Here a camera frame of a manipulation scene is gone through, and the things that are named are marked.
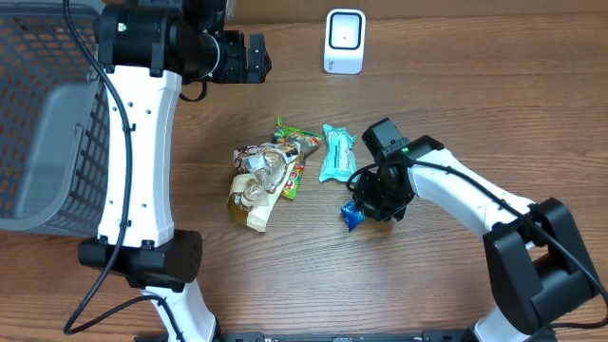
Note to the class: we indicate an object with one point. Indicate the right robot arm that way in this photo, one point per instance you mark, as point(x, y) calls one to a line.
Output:
point(538, 265)

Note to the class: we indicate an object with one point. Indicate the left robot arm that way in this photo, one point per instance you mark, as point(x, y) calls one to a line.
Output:
point(147, 51)

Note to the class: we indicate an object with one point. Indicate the teal snack packet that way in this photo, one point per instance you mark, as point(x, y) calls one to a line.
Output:
point(339, 163)

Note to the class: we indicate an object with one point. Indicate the grey plastic mesh basket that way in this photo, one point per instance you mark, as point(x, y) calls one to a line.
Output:
point(54, 126)

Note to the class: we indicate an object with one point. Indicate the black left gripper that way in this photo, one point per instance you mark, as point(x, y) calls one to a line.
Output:
point(237, 70)

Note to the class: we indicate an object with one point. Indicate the brown clear snack bag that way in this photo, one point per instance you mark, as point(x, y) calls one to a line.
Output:
point(262, 172)

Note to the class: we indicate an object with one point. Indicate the white barcode scanner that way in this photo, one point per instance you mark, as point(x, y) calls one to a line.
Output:
point(344, 47)

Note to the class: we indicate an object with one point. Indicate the blue Oreo cookie pack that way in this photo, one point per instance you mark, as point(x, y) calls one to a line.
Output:
point(352, 215)

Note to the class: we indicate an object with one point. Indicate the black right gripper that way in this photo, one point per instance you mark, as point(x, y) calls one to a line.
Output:
point(397, 209)

